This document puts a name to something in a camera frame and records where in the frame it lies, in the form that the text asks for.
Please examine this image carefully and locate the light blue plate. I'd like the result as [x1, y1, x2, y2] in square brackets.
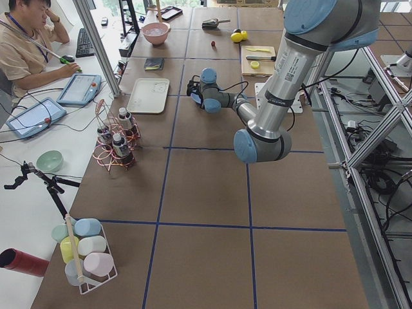
[190, 93, 201, 105]

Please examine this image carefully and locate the pastel blue cup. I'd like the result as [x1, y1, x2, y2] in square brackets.
[75, 218, 101, 237]

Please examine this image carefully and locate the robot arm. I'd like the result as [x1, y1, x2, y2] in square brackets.
[187, 1, 380, 164]

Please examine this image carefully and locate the pastel yellow cup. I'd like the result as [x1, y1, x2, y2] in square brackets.
[60, 236, 74, 264]

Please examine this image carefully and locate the dark tea bottle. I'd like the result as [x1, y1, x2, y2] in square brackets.
[97, 125, 113, 150]
[118, 108, 137, 136]
[113, 133, 135, 167]

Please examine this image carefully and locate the copper wire bottle rack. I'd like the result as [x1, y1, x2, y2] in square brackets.
[93, 99, 141, 171]

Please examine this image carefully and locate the black keyboard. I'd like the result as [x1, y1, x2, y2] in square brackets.
[75, 28, 94, 58]

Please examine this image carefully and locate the steel handled knife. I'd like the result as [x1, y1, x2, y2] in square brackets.
[245, 55, 277, 61]

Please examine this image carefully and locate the red cylinder tube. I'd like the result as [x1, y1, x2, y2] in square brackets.
[1, 248, 49, 277]

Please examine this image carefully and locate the pink bowl with ice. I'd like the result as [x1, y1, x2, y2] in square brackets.
[142, 23, 171, 45]

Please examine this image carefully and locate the yellow plastic knife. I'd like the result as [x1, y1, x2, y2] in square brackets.
[245, 48, 271, 53]

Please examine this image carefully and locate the pastel pink cup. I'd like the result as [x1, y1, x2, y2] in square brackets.
[83, 252, 114, 277]

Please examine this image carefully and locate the black camera tripod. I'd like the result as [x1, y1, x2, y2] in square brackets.
[3, 162, 81, 223]

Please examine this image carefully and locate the seated person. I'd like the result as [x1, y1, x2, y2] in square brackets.
[1, 1, 80, 97]

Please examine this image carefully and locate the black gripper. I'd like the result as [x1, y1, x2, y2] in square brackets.
[187, 76, 203, 102]

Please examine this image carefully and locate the yellow lemon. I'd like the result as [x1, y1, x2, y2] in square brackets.
[241, 30, 248, 41]
[230, 32, 243, 43]

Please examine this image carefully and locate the mint green bowl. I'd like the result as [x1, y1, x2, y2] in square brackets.
[35, 150, 64, 173]

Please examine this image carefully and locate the white cup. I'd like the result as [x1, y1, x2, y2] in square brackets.
[77, 235, 107, 256]

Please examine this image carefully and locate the blue teach pendant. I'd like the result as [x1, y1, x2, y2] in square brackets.
[6, 97, 67, 139]
[56, 73, 102, 106]

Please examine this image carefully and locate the grey folded cloth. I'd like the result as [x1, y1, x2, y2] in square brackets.
[144, 57, 164, 71]

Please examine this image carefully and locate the lemon half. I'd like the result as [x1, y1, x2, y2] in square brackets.
[250, 61, 260, 70]

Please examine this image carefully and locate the aluminium frame post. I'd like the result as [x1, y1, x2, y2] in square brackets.
[73, 0, 121, 98]

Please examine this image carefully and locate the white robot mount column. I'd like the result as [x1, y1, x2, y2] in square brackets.
[254, 82, 303, 113]

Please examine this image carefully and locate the cream bear tray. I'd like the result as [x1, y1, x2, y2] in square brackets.
[126, 78, 170, 114]

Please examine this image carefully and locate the white wire cup rack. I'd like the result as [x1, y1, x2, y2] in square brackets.
[64, 214, 118, 295]

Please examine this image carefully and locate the wooden cutting board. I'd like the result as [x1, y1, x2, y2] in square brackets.
[241, 45, 276, 77]

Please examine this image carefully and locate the steel scoop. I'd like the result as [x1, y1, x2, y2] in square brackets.
[201, 18, 230, 30]

